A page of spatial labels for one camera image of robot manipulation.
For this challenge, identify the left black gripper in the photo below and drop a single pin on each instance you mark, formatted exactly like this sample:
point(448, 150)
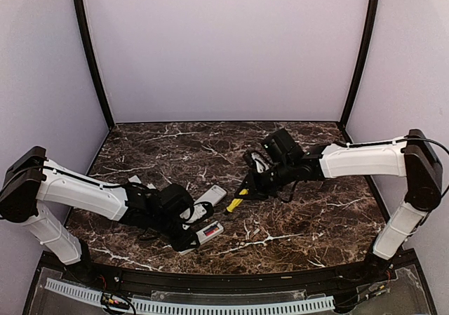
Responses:
point(181, 245)

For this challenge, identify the white slotted cable duct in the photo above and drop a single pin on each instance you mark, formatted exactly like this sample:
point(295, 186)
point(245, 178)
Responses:
point(138, 305)

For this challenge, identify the large white remote control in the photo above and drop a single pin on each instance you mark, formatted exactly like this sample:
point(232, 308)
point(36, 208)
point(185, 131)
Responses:
point(213, 196)

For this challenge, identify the black frame post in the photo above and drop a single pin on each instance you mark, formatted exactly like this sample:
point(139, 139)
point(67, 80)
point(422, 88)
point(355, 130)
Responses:
point(88, 48)
point(360, 61)

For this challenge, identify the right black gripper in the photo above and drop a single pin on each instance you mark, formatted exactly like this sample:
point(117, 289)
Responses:
point(255, 191)

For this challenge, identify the gold AAA battery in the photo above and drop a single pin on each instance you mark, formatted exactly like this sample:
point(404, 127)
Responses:
point(253, 233)

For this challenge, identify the yellow handled screwdriver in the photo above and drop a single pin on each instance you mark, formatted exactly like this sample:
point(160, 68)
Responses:
point(236, 201)

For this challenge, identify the right black frame post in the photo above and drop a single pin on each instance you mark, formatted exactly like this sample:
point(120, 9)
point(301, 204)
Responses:
point(360, 61)

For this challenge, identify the left black frame post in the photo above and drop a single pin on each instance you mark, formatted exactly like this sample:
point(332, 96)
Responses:
point(88, 48)

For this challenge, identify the black front rail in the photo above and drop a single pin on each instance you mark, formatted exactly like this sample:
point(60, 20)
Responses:
point(141, 282)

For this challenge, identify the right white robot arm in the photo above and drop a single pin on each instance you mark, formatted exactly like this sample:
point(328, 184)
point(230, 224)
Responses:
point(411, 156)

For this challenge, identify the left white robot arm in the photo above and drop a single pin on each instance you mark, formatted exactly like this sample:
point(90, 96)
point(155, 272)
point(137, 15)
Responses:
point(33, 180)

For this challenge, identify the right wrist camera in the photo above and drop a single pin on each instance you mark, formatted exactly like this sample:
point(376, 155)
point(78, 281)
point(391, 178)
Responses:
point(256, 160)

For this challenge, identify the white battery cover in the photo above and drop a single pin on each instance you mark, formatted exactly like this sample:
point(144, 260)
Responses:
point(135, 179)

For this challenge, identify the small white remote control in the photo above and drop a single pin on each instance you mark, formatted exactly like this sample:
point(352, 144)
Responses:
point(204, 235)

